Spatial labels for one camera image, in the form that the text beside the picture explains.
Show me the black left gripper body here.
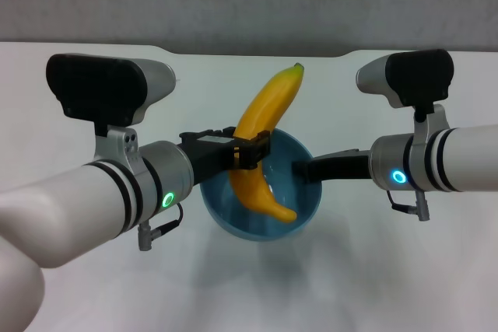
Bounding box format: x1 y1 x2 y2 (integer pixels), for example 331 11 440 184
178 129 235 185

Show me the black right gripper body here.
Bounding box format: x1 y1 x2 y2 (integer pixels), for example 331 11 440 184
310 148 370 184

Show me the yellow banana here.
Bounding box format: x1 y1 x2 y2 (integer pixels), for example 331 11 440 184
227 62 307 222

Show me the blue bowl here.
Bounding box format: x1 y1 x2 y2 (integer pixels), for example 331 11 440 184
198 128 324 242

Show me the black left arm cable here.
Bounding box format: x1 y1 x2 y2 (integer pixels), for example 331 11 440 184
136 203 184 252

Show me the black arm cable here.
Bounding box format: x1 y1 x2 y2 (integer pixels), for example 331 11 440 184
387 190 429 222
136 203 184 252

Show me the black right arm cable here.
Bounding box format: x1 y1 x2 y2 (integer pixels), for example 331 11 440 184
387 190 429 222

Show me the right wrist camera black silver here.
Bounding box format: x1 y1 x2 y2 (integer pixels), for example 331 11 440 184
356 48 455 154

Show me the wrist camera black silver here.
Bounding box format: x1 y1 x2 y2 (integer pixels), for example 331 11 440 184
356 48 455 154
45 54 176 166

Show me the left wrist camera black silver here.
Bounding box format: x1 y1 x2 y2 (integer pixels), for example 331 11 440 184
45 54 176 166

